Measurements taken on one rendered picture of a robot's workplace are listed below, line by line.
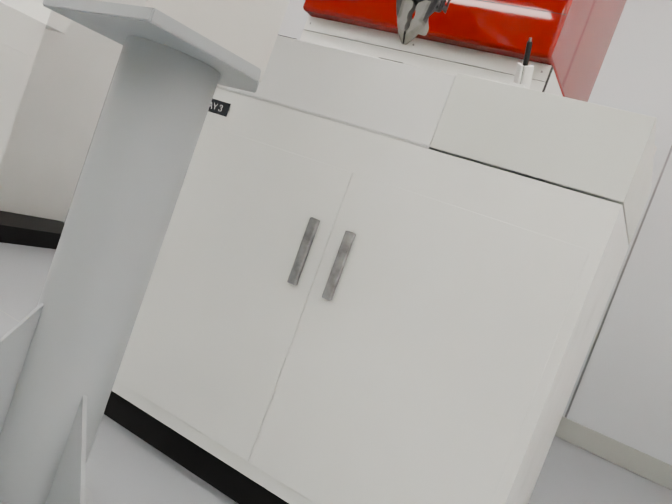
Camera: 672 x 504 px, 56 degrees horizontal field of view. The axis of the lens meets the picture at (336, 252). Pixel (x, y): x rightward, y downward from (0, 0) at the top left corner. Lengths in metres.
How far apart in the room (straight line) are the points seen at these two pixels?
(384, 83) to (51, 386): 0.81
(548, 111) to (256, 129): 0.60
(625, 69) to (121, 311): 2.81
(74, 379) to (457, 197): 0.73
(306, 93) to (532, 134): 0.47
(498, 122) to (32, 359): 0.89
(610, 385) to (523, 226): 2.16
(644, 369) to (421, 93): 2.24
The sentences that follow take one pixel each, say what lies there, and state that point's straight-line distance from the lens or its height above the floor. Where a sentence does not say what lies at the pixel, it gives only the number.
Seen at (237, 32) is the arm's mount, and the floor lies 0.87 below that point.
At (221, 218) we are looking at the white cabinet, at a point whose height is 0.55.
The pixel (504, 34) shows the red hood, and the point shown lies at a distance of 1.88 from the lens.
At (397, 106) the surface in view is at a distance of 1.25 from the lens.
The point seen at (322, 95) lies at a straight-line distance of 1.32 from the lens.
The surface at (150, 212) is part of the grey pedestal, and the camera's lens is 1.07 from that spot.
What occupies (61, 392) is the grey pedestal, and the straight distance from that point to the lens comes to 1.14.
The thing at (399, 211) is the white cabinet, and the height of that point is 0.69.
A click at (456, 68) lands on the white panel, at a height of 1.16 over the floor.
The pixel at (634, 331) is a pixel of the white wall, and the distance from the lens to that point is 3.22.
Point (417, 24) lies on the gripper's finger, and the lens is 1.33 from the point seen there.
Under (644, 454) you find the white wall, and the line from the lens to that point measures 3.26.
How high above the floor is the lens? 0.65
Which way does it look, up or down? 4 degrees down
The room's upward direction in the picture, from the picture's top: 20 degrees clockwise
